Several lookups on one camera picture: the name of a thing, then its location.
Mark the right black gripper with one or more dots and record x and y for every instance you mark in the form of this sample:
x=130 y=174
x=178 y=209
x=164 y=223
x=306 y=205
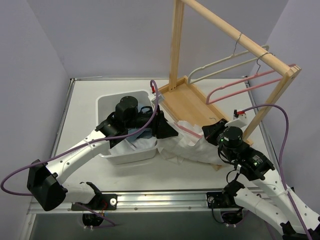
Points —
x=213 y=130

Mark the aluminium mounting rail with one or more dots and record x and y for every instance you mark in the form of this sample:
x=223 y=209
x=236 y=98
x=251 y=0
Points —
x=162 y=201

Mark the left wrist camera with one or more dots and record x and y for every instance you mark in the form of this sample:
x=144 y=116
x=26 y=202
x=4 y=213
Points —
x=157 y=98

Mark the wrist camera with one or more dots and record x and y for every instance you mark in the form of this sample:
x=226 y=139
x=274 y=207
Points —
x=239 y=119
x=157 y=98

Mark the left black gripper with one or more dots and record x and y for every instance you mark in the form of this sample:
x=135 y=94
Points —
x=158 y=124

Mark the white skirt front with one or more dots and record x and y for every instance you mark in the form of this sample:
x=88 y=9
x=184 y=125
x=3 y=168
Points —
x=139 y=144

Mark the white pleated skirt back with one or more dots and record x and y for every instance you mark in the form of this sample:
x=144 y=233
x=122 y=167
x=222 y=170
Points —
x=187 y=147

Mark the pink hanger back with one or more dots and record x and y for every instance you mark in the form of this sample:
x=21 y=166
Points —
x=199 y=136

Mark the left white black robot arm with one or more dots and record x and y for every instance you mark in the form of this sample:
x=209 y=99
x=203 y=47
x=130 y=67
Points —
x=47 y=181

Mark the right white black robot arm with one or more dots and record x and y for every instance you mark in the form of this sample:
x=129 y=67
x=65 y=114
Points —
x=287 y=213

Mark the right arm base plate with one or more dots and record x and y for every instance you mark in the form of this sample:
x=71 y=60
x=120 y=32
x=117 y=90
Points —
x=215 y=200

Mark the blue denim skirt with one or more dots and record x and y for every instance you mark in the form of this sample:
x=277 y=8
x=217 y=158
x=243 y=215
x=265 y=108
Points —
x=146 y=133

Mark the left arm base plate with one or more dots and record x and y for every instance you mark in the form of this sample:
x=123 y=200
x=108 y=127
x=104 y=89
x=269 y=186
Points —
x=110 y=201

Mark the wooden clothes rack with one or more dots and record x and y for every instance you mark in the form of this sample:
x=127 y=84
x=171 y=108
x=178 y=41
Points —
x=224 y=29

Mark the white plastic basket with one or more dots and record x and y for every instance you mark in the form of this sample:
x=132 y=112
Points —
x=104 y=106

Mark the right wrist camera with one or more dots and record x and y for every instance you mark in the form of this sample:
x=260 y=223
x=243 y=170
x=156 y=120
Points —
x=239 y=119

